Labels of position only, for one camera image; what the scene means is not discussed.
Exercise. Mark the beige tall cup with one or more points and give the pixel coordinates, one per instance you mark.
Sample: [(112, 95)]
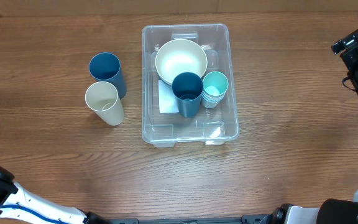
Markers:
[(103, 99)]

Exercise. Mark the dark blue tall cup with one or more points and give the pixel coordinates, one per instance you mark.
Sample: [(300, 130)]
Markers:
[(106, 67), (187, 88)]

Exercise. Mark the mint green small cup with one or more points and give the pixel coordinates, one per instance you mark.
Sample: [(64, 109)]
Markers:
[(217, 80)]

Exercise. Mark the light blue small cup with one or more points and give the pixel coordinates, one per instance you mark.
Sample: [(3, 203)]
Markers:
[(212, 98)]

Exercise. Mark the grey small cup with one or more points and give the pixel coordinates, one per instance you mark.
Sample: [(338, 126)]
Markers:
[(209, 104)]

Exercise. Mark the cream bowl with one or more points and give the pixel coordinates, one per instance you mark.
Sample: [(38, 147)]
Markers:
[(180, 56)]

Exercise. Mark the pink small cup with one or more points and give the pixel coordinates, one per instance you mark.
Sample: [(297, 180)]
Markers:
[(213, 94)]

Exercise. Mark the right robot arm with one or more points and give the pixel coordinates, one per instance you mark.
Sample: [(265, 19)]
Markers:
[(331, 210)]

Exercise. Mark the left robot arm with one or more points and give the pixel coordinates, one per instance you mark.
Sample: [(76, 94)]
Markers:
[(18, 203)]

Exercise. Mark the clear plastic storage bin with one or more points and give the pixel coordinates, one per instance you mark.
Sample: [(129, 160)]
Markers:
[(211, 126)]

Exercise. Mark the white paper label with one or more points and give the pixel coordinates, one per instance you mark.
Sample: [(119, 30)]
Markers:
[(166, 99)]

